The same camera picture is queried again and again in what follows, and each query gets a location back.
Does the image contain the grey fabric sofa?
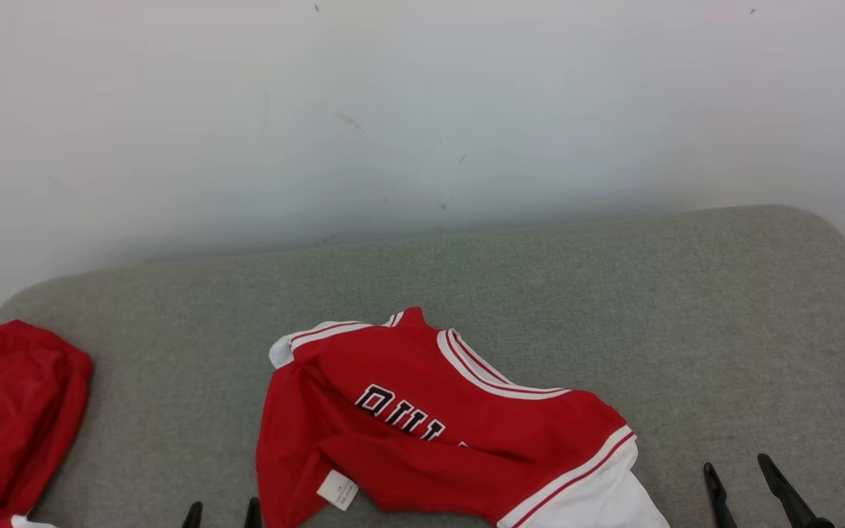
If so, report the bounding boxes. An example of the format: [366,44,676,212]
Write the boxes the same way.
[0,205,845,528]

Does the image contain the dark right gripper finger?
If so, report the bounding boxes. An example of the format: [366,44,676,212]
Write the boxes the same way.
[757,452,824,528]
[702,461,738,528]

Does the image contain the red white basketball jersey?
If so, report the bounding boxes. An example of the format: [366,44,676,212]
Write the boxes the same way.
[255,307,670,528]

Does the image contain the red white-trimmed shorts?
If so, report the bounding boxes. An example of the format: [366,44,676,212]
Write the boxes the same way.
[0,319,94,528]

